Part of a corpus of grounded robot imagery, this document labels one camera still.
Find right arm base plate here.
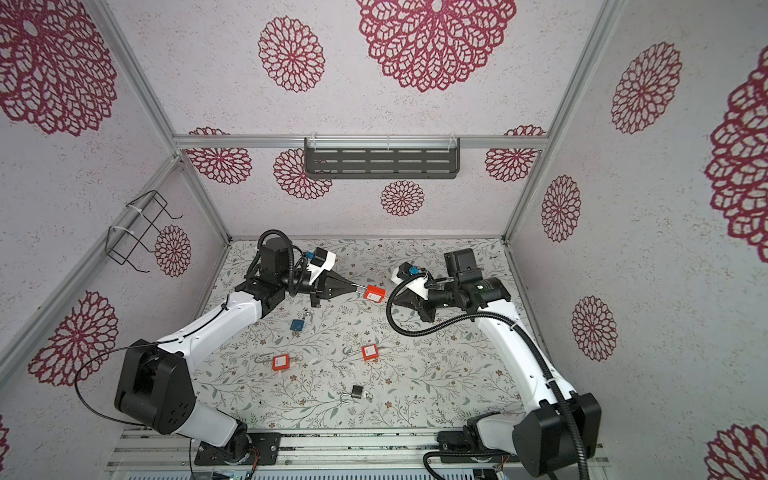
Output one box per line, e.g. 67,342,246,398
436,430,518,464

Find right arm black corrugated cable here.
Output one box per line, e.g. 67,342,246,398
385,272,592,480

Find aluminium front rail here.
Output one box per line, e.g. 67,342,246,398
104,425,613,475

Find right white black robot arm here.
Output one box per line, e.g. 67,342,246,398
385,249,602,479

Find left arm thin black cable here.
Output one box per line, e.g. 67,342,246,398
73,299,232,428

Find grey slotted wall shelf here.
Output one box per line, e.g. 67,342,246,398
304,137,461,180

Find red padlock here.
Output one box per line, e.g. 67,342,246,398
348,344,380,362
356,285,387,303
254,353,302,372

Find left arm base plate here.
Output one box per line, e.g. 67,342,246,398
193,432,282,466

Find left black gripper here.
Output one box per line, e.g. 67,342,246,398
280,269,357,308

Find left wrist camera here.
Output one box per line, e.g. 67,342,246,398
306,247,336,271

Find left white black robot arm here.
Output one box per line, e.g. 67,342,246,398
114,229,357,462

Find black wire wall basket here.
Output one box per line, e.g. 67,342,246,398
104,189,182,274

